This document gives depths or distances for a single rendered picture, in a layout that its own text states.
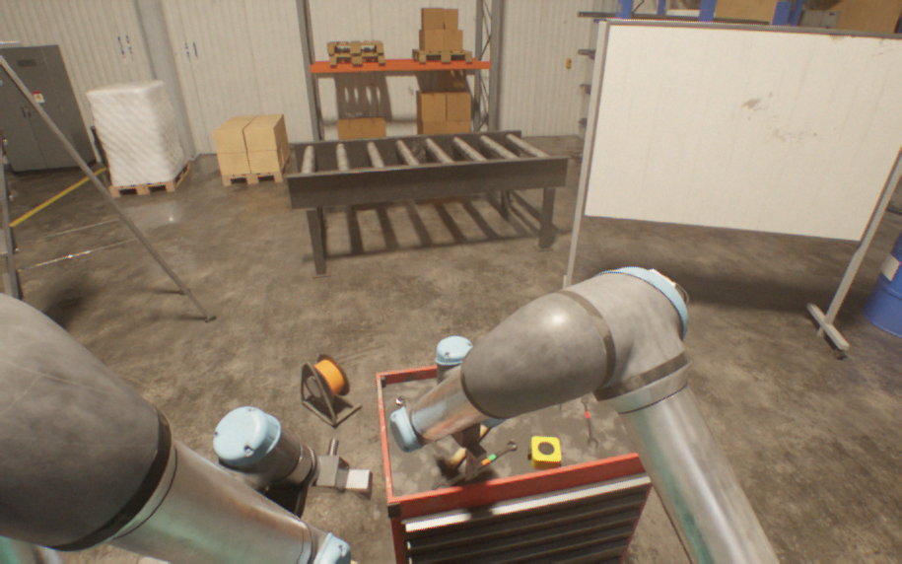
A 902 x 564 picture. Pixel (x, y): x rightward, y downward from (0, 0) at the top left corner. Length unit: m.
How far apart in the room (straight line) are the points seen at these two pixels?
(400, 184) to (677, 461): 3.50
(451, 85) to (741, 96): 5.63
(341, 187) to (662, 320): 3.44
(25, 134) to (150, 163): 2.93
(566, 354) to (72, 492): 0.38
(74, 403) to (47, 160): 9.38
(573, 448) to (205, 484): 1.08
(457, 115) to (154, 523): 7.62
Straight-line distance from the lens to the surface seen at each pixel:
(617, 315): 0.50
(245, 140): 6.84
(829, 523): 2.79
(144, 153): 7.20
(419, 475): 1.25
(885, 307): 4.54
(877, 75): 3.53
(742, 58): 3.23
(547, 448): 1.27
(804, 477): 2.92
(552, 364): 0.46
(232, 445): 0.64
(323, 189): 3.83
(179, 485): 0.37
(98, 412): 0.31
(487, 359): 0.49
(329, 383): 2.53
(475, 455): 1.02
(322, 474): 0.78
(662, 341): 0.53
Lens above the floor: 1.90
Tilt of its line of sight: 30 degrees down
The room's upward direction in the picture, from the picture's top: straight up
